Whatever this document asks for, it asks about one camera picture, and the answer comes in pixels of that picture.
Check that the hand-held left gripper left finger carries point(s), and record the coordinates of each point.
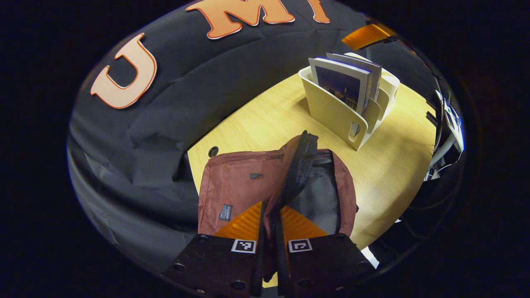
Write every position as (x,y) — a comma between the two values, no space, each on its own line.
(215,265)

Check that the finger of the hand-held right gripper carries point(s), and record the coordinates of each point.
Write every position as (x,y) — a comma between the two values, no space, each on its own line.
(366,36)

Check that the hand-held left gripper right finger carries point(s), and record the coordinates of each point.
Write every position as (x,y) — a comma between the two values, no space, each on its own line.
(327,265)

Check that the blue cover book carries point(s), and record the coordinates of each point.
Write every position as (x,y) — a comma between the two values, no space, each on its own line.
(339,85)

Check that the reddish brown schoolbag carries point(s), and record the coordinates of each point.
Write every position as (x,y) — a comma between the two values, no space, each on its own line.
(232,182)

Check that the white bookshelf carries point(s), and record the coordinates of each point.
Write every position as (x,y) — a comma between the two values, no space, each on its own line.
(327,111)

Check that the black table grommet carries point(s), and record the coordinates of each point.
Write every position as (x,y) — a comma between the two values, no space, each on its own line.
(213,151)

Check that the white electronic device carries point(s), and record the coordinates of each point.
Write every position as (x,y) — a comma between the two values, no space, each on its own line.
(453,118)

